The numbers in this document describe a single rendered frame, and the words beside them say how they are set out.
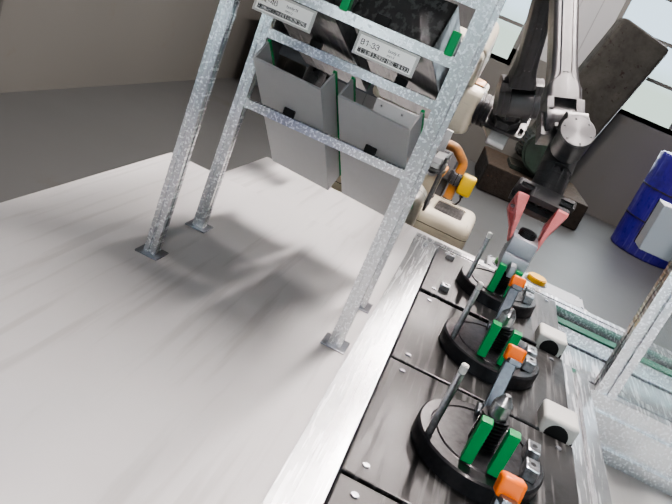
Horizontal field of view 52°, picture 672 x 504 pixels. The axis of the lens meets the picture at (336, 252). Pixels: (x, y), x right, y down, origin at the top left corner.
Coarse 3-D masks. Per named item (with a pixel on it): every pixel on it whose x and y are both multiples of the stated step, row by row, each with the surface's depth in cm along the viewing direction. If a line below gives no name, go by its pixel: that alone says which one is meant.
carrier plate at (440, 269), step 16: (432, 272) 116; (448, 272) 119; (432, 288) 109; (448, 304) 107; (464, 304) 108; (480, 304) 111; (544, 304) 123; (528, 320) 113; (544, 320) 116; (528, 336) 107
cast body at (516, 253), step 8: (520, 232) 112; (528, 232) 112; (512, 240) 111; (520, 240) 111; (528, 240) 112; (536, 240) 113; (504, 248) 115; (512, 248) 112; (520, 248) 111; (528, 248) 111; (536, 248) 111; (504, 256) 112; (512, 256) 111; (520, 256) 112; (528, 256) 111; (512, 264) 111; (520, 264) 112; (528, 264) 111; (512, 272) 110
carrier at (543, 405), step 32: (480, 288) 88; (416, 320) 96; (448, 320) 95; (480, 320) 105; (512, 320) 91; (416, 352) 87; (448, 352) 90; (480, 352) 88; (544, 352) 103; (448, 384) 83; (480, 384) 86; (512, 384) 88; (544, 384) 93; (512, 416) 82; (544, 416) 81; (576, 416) 84
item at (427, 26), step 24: (360, 0) 95; (384, 0) 94; (408, 0) 94; (432, 0) 93; (408, 24) 93; (432, 24) 92; (456, 24) 95; (456, 48) 101; (384, 72) 109; (432, 72) 98; (384, 96) 121; (432, 96) 107
